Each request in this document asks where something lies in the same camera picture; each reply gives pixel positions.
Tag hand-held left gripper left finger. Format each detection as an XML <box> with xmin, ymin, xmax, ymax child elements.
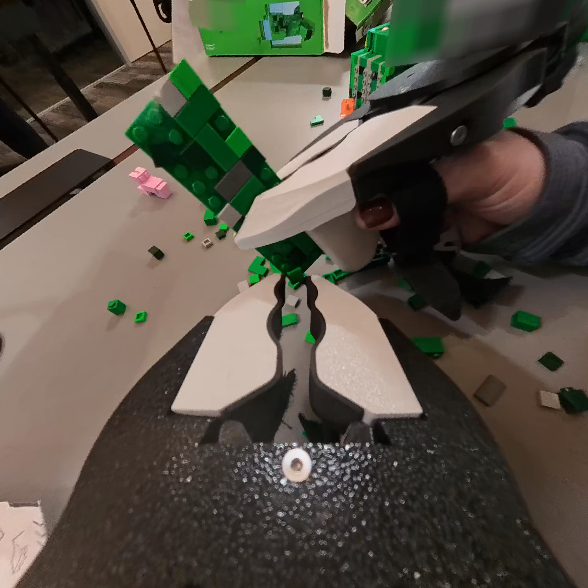
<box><xmin>170</xmin><ymin>273</ymin><xmax>297</xmax><ymax>419</ymax></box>

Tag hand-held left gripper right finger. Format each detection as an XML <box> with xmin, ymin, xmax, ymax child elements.
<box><xmin>305</xmin><ymin>276</ymin><xmax>424</xmax><ymax>422</ymax></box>

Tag scattered small loose bricks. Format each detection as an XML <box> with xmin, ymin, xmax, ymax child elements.
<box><xmin>107</xmin><ymin>85</ymin><xmax>588</xmax><ymax>414</ymax></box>

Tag green toy set box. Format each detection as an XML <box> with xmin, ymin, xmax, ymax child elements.
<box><xmin>172</xmin><ymin>0</ymin><xmax>345</xmax><ymax>57</ymax></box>

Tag green brick plate assembly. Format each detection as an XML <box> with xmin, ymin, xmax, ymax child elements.
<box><xmin>125</xmin><ymin>59</ymin><xmax>322</xmax><ymax>288</ymax></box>

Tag white instruction sheet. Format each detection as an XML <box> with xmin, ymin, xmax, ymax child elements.
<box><xmin>0</xmin><ymin>501</ymin><xmax>47</xmax><ymax>588</ymax></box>

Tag person's right hand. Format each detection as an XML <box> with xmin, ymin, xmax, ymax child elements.
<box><xmin>357</xmin><ymin>129</ymin><xmax>551</xmax><ymax>249</ymax></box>

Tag pink brick pig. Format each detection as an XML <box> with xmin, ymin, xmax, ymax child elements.
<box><xmin>129</xmin><ymin>166</ymin><xmax>173</xmax><ymax>199</ymax></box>

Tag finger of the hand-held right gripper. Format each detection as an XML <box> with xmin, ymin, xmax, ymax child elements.
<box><xmin>277</xmin><ymin>102</ymin><xmax>374</xmax><ymax>180</ymax></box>
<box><xmin>233</xmin><ymin>106</ymin><xmax>438</xmax><ymax>251</ymax></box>

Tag large green brick model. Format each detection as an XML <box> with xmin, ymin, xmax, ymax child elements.
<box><xmin>350</xmin><ymin>25</ymin><xmax>396</xmax><ymax>108</ymax></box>

